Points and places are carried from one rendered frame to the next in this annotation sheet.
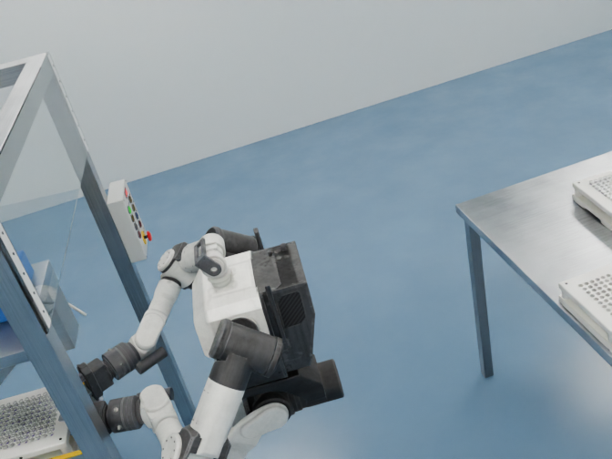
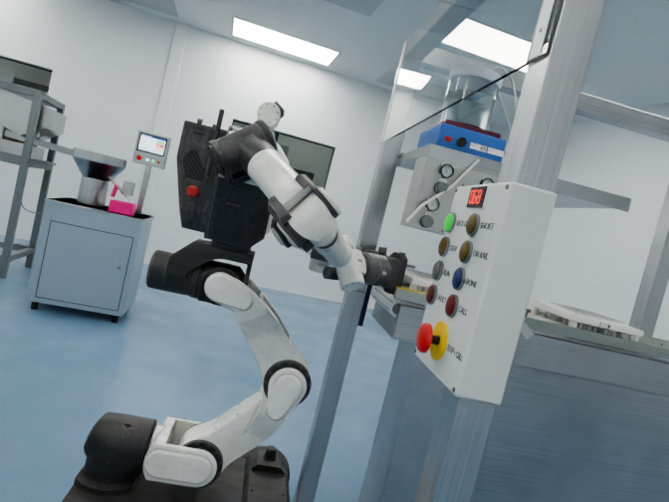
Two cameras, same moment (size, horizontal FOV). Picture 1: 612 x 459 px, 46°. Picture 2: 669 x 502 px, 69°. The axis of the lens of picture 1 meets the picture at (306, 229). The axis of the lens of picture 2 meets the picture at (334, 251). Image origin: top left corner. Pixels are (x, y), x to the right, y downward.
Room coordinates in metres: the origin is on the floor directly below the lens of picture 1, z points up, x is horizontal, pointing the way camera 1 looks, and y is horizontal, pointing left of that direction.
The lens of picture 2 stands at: (2.98, 0.37, 1.07)
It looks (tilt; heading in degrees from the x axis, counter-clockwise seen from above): 4 degrees down; 174
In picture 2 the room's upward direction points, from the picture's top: 14 degrees clockwise
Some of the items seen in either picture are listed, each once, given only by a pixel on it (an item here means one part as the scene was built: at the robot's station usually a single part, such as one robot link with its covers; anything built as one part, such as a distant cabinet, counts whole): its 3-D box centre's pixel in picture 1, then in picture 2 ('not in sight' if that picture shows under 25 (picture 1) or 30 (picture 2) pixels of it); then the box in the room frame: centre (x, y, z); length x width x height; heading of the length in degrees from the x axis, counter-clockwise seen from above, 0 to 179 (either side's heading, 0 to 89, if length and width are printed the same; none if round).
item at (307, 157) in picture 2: not in sight; (275, 176); (-3.49, 0.06, 1.43); 1.38 x 0.01 x 1.16; 98
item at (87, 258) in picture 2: not in sight; (94, 258); (-0.75, -0.96, 0.38); 0.63 x 0.57 x 0.76; 98
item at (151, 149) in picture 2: not in sight; (146, 173); (-0.92, -0.77, 1.07); 0.23 x 0.10 x 0.62; 98
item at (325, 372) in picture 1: (290, 383); (201, 269); (1.51, 0.15, 0.84); 0.28 x 0.13 x 0.18; 92
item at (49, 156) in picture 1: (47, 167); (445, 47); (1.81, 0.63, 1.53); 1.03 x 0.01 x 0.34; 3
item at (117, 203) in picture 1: (127, 220); (476, 284); (2.35, 0.63, 1.03); 0.17 x 0.06 x 0.26; 3
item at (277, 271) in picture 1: (257, 314); (231, 183); (1.51, 0.18, 1.10); 0.34 x 0.30 x 0.36; 2
